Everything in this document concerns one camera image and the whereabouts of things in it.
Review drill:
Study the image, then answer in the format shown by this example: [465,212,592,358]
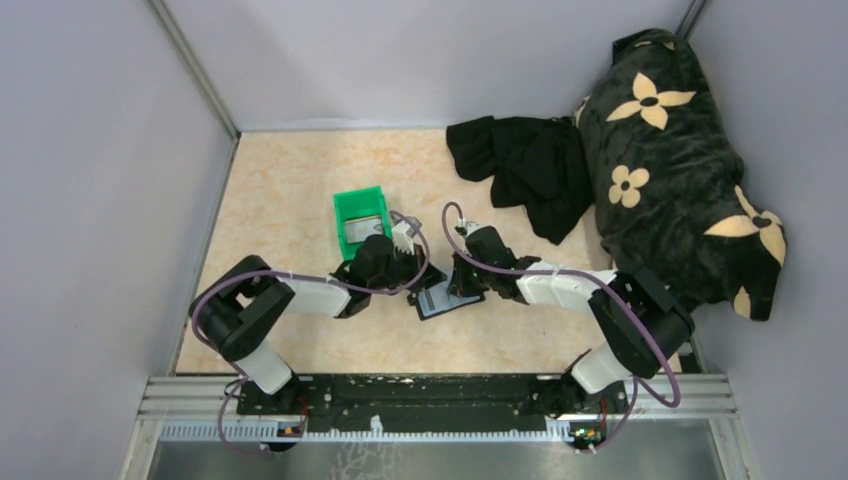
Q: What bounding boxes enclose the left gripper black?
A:
[369,242,448,293]

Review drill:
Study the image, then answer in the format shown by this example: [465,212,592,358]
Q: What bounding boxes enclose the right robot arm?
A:
[449,221,694,412]

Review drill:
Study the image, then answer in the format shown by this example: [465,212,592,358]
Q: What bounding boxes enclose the black floral blanket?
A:
[573,28,786,322]

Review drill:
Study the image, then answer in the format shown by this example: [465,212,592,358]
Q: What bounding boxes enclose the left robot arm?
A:
[188,234,446,414]

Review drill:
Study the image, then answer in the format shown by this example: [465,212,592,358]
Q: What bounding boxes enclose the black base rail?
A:
[237,374,627,434]

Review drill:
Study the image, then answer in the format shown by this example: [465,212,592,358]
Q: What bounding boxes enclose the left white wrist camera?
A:
[391,217,422,255]

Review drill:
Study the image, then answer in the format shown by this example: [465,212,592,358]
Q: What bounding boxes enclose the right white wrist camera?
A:
[455,220,483,239]

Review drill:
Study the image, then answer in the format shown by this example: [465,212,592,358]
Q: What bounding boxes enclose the black cloth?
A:
[446,116,594,245]

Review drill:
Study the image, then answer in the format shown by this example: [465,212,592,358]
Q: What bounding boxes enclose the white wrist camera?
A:
[391,217,422,255]
[455,220,483,239]

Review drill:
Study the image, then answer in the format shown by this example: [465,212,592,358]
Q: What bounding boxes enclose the green plastic bin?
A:
[333,186,392,260]

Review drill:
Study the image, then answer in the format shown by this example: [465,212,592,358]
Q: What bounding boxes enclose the white credit card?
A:
[343,215,384,244]

